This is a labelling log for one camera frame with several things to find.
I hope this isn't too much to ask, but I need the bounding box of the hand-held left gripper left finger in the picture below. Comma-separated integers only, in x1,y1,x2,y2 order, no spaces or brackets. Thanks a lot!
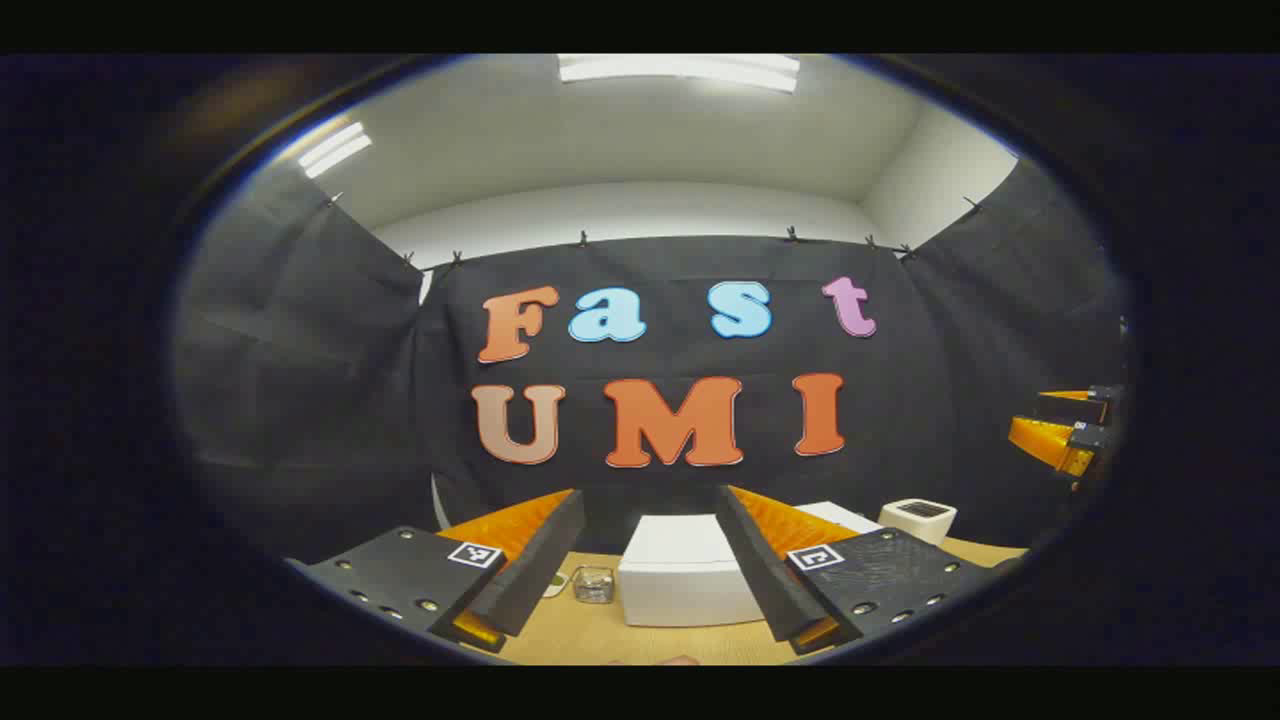
285,489,586,654

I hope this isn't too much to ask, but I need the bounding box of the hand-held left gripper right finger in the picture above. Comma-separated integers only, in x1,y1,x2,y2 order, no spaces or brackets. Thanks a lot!
715,485,1001,656

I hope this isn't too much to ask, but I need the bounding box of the white microwave oven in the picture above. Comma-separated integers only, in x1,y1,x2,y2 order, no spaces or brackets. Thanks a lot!
618,514,767,629

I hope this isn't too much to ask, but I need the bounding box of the white toaster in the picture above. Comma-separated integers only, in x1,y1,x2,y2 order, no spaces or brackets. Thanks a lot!
878,498,959,547

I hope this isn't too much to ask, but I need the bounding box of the long ceiling light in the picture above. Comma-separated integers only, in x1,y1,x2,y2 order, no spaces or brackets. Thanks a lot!
297,121,374,180
556,54,802,95

